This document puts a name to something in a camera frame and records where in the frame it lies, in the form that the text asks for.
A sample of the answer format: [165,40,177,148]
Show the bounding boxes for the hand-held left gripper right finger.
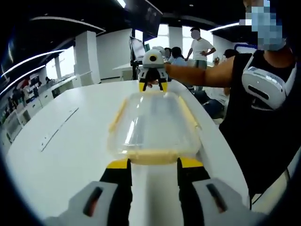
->
[176,157,271,226]

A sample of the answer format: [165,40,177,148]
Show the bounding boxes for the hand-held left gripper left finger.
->
[44,158,133,226]

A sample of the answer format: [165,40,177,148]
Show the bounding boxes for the clear storage box lid yellow latches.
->
[107,91,203,166]

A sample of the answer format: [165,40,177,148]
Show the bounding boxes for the black screen stand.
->
[130,58,142,81]

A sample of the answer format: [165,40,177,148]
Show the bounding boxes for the tilted display screen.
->
[129,36,147,60]

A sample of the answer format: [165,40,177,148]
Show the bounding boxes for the black monitor screen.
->
[140,0,164,37]

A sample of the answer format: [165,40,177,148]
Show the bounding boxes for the white square column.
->
[74,30,102,86]

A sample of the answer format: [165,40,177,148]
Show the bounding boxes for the person's dark shirt torso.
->
[218,46,301,201]

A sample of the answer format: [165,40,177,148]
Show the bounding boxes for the white chest-worn device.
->
[241,50,298,110]

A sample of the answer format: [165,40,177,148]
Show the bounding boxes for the white office desk row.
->
[0,74,79,143]

